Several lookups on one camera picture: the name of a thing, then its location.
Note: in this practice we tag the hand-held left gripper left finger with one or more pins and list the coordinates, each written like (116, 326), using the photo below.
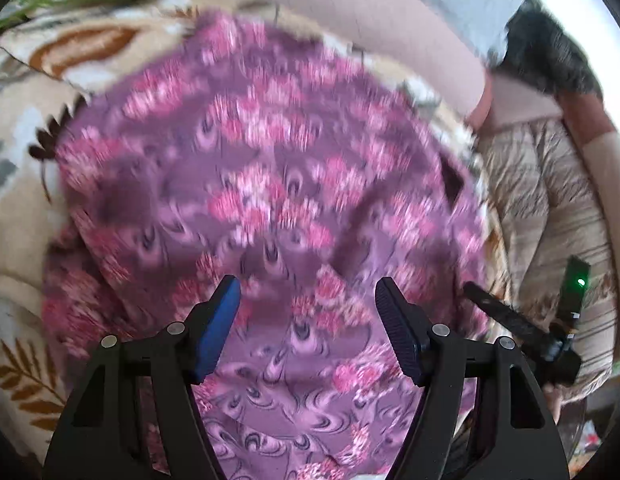
(221, 322)

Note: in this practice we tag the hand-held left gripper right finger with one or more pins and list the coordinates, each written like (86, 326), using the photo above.
(397, 330)

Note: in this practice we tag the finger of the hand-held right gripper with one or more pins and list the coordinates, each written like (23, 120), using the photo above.
(510, 322)

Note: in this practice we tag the purple floral garment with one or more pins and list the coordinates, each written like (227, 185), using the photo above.
(270, 180)

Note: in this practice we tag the striped beige cushion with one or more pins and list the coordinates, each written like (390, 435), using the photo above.
(545, 210)

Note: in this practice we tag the reddish beige sofa armrest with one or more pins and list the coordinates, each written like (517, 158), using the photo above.
(590, 125)

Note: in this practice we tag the beige leaf print blanket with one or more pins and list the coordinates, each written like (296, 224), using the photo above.
(20, 210)

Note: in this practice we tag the dark fur cloth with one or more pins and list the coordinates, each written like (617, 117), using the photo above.
(550, 50)

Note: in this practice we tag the pink bolster cushion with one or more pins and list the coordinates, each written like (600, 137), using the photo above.
(370, 20)

